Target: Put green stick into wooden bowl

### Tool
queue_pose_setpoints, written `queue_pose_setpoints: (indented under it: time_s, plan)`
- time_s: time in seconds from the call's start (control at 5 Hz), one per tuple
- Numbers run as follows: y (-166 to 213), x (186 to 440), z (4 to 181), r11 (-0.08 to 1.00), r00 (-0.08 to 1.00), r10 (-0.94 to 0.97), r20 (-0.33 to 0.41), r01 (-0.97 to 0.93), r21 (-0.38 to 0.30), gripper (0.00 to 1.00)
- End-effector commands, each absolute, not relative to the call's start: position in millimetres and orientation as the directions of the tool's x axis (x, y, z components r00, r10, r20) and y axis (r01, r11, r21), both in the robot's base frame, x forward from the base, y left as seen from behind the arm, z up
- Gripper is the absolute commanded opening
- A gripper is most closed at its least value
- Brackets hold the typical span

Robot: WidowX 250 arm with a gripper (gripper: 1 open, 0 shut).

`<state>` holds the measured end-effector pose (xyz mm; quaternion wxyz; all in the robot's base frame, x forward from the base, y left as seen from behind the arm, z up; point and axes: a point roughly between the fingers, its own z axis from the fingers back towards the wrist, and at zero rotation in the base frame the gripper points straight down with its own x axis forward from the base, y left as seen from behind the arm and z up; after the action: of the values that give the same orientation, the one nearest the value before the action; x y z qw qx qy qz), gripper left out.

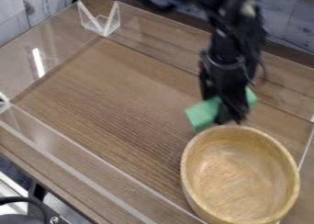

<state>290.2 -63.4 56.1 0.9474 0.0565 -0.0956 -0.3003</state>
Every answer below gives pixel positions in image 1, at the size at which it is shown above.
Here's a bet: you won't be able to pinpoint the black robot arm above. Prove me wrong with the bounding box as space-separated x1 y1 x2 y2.
140 0 266 125

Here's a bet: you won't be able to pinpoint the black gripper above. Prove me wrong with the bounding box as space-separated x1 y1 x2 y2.
200 49 268 125

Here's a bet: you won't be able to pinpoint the clear acrylic tray walls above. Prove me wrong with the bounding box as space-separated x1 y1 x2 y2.
0 0 314 224

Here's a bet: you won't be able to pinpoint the clear acrylic corner bracket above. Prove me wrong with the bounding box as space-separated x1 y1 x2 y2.
78 1 121 37

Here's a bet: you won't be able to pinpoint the green rectangular block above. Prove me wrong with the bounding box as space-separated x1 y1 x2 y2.
185 86 260 132

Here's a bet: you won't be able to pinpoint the black table frame leg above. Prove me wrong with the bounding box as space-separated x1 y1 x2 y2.
26 181 63 224

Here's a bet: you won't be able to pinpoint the wooden bowl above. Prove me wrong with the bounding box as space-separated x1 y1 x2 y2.
181 125 301 224

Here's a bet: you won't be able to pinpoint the black cable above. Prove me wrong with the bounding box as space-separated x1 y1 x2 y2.
0 196 51 224

